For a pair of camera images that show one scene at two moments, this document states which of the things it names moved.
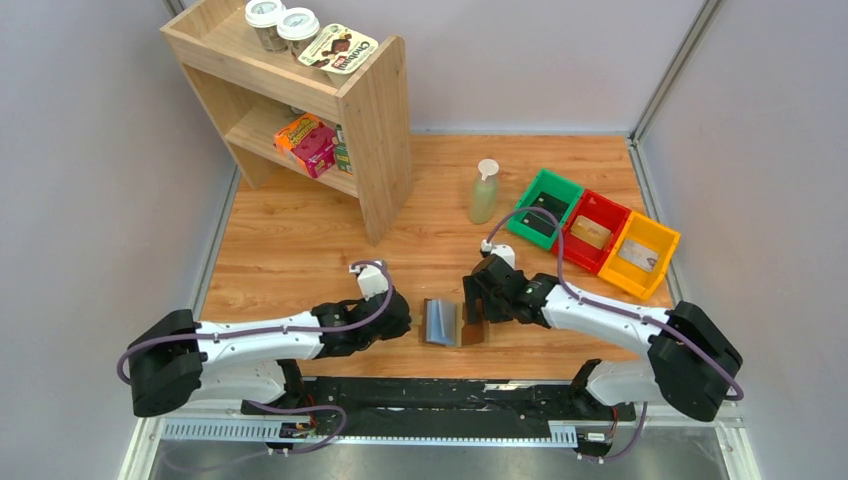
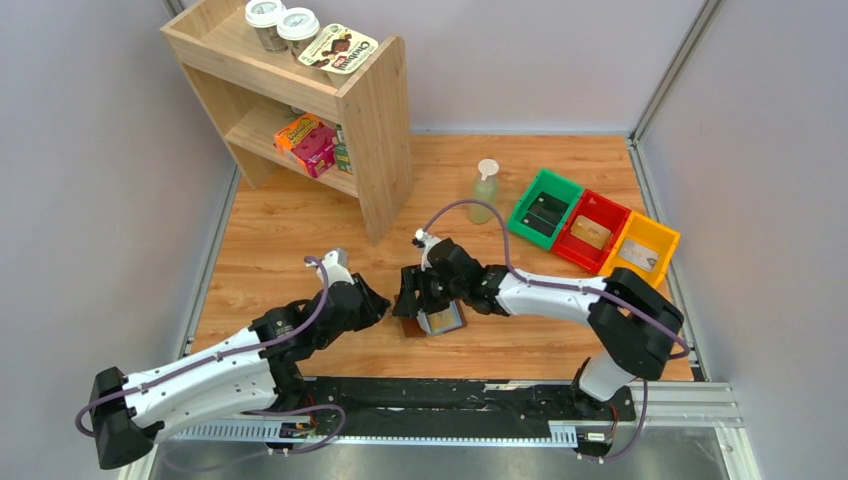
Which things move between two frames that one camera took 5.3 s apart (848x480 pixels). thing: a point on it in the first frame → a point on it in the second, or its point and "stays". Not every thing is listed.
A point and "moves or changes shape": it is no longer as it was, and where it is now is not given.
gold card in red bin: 589,231 stays
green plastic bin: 550,191 stays
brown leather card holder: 443,324 moves or changes shape
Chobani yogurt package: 339,52 stays
